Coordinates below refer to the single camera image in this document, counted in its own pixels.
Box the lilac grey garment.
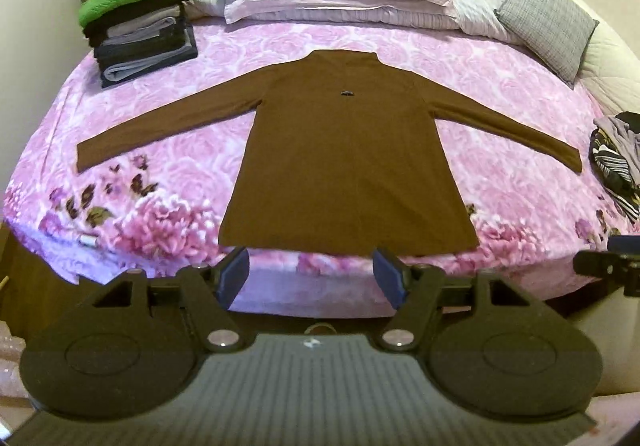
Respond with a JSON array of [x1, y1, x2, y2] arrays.
[[592, 116, 640, 161]]

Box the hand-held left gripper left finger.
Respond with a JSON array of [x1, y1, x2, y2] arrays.
[[92, 246, 251, 353]]

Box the striped patterned garment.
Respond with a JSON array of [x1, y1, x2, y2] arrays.
[[589, 131, 640, 221]]

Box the brown long-sleeved shirt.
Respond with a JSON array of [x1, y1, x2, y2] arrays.
[[76, 50, 583, 257]]

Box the grey checked cushion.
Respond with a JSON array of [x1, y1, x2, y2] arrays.
[[495, 0, 600, 89]]

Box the white quilted headboard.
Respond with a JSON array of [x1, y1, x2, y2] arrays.
[[535, 0, 640, 119]]

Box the stack of folded clothes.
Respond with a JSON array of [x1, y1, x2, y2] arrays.
[[79, 0, 198, 89]]

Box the striped duvet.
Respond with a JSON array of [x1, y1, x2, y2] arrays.
[[165, 0, 546, 56]]

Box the wooden bed frame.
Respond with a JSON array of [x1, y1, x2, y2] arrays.
[[0, 221, 76, 327]]

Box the pink floral blanket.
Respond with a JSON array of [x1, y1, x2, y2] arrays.
[[2, 18, 640, 311]]

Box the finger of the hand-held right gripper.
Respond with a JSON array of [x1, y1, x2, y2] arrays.
[[572, 250, 640, 299], [606, 235, 640, 257]]

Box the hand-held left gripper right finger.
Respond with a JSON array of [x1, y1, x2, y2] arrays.
[[372, 247, 546, 352]]

